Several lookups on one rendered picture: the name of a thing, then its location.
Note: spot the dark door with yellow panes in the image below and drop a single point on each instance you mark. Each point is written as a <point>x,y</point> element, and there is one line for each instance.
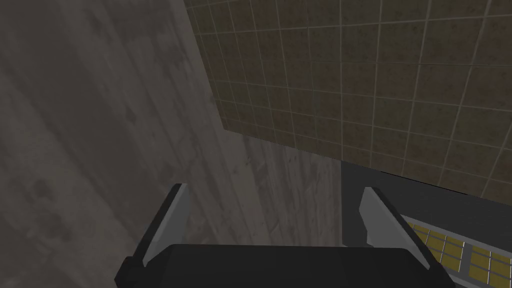
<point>460,216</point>

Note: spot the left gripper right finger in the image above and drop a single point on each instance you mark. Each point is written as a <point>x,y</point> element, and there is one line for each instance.
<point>390,230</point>

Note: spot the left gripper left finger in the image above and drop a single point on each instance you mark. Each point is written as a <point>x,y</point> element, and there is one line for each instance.
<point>166,224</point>

